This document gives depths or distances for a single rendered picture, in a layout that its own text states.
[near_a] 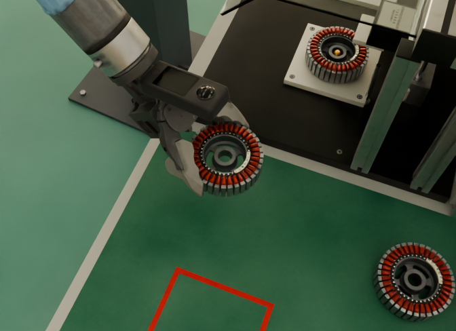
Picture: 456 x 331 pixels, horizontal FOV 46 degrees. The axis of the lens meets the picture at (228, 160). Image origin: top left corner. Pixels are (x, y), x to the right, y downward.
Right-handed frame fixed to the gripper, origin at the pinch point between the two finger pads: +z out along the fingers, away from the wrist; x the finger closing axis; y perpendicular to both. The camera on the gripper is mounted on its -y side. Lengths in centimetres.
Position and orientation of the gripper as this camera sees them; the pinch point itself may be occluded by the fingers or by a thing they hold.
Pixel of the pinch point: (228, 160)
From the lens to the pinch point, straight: 78.5
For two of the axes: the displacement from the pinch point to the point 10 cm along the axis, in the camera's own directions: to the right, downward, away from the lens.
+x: -5.2, 7.5, -4.0
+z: 5.8, 6.6, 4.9
